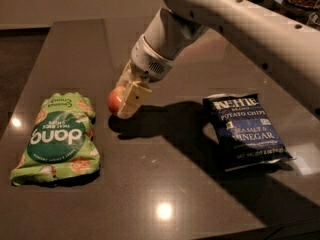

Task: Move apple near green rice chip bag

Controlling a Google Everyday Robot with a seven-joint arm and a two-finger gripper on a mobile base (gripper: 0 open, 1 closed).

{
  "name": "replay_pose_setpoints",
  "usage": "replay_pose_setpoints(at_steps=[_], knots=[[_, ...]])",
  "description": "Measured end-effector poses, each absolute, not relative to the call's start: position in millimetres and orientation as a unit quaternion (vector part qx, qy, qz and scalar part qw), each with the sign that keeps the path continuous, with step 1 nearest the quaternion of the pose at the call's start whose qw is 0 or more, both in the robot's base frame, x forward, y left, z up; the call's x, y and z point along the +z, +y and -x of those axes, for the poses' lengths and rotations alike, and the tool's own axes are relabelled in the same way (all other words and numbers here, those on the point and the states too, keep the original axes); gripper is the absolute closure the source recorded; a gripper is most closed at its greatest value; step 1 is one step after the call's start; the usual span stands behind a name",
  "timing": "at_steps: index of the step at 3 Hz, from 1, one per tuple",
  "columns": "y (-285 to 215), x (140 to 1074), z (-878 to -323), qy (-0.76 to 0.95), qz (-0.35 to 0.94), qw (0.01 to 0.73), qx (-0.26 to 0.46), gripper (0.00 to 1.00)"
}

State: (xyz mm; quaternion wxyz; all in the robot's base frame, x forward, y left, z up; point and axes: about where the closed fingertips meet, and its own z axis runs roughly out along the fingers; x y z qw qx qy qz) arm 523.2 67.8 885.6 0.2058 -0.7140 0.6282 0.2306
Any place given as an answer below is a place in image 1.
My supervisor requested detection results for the green rice chip bag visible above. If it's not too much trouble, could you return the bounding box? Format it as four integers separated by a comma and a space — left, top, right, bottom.
10, 92, 100, 186

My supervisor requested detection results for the blue kettle chips bag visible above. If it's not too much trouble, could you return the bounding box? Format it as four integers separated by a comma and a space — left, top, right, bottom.
203, 93, 292, 171

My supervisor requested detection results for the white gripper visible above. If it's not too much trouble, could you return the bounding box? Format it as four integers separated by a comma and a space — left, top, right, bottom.
116, 34, 175, 119

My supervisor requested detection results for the red apple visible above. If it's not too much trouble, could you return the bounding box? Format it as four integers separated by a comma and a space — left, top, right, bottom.
107, 86, 125, 115

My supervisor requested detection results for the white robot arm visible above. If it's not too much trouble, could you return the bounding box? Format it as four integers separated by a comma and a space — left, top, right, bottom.
114, 0, 320, 119

